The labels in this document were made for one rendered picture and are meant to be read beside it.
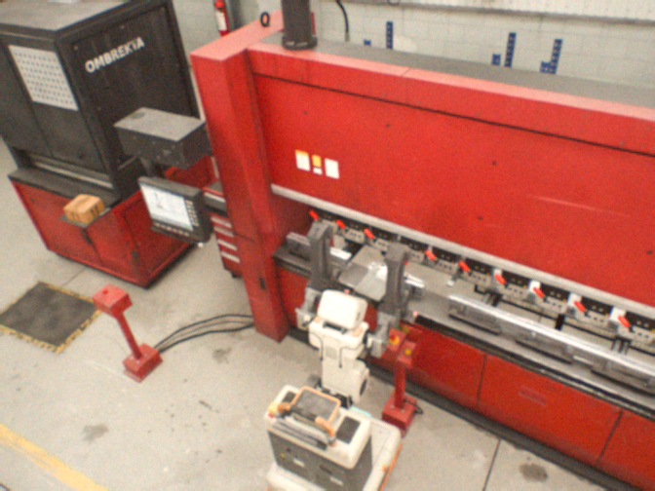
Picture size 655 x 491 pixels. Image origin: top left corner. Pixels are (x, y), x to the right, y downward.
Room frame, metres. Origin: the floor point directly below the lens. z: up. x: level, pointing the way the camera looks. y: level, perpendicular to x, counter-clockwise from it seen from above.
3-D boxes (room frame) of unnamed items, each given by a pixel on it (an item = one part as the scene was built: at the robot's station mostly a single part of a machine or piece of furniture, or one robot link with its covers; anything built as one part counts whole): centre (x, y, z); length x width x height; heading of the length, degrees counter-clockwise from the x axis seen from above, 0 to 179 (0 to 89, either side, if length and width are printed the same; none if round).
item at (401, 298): (1.99, -0.34, 1.40); 0.11 x 0.06 x 0.43; 58
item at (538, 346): (1.86, -1.13, 0.89); 0.30 x 0.05 x 0.03; 53
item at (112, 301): (2.73, 1.54, 0.41); 0.25 x 0.20 x 0.83; 143
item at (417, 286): (2.48, -0.41, 0.92); 0.39 x 0.06 x 0.10; 53
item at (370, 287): (2.39, -0.28, 1.00); 0.26 x 0.18 x 0.01; 143
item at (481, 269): (2.16, -0.82, 1.26); 0.15 x 0.09 x 0.17; 53
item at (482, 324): (2.10, -0.81, 0.89); 0.30 x 0.05 x 0.03; 53
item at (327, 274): (2.22, 0.02, 1.40); 0.11 x 0.06 x 0.43; 58
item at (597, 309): (1.80, -1.30, 1.26); 0.15 x 0.09 x 0.17; 53
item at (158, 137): (2.91, 0.91, 1.53); 0.51 x 0.25 x 0.85; 57
